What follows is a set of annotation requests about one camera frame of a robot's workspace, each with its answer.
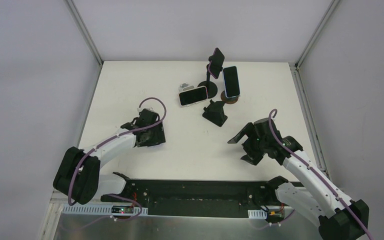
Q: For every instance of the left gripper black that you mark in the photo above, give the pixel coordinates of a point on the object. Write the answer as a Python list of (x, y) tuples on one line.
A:
[(157, 136)]

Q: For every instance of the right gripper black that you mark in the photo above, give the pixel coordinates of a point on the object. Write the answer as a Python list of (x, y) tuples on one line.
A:
[(249, 142)]

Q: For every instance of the black wedge phone stand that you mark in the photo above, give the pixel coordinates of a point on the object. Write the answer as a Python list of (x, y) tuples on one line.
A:
[(214, 113)]

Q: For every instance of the phone with beige case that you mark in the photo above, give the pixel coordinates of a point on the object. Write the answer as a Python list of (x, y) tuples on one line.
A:
[(193, 96)]

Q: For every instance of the phone with blue case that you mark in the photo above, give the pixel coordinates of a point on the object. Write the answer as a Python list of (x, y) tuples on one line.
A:
[(231, 82)]

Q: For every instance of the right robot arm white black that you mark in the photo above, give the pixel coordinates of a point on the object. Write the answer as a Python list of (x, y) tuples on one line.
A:
[(335, 214)]

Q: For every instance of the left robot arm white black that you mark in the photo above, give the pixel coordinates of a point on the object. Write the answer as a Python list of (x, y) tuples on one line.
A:
[(78, 175)]

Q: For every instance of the brown round phone stand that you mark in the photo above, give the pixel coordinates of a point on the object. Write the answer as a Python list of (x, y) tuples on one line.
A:
[(228, 100)]

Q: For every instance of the white grey phone stand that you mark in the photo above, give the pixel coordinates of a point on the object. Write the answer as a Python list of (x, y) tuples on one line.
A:
[(185, 87)]

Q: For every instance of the black pole phone stand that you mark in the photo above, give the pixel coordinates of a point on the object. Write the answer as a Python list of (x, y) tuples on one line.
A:
[(211, 87)]

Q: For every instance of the phone with purple case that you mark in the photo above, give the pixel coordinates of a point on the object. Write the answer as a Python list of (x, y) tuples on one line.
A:
[(216, 61)]

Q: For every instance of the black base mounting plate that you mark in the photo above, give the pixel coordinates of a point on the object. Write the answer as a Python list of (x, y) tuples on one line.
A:
[(194, 198)]

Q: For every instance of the right white cable duct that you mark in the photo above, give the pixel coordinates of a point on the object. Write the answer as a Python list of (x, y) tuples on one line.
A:
[(257, 214)]

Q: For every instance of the white cable duct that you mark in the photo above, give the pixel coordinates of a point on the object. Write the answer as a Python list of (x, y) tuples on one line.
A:
[(257, 214), (105, 210)]

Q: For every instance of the right aluminium frame post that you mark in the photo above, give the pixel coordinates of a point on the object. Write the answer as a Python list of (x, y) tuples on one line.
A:
[(317, 32)]

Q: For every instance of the aluminium frame post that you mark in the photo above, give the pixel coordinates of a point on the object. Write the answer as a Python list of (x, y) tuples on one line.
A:
[(84, 31), (317, 32)]

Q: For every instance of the left white cable duct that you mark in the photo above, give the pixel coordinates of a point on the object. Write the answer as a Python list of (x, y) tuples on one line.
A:
[(105, 210)]

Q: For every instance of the aluminium front rail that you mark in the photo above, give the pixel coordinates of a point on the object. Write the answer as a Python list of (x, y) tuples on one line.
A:
[(58, 197)]

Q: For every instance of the left aluminium frame post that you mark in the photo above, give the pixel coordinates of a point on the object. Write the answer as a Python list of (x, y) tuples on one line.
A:
[(84, 31)]

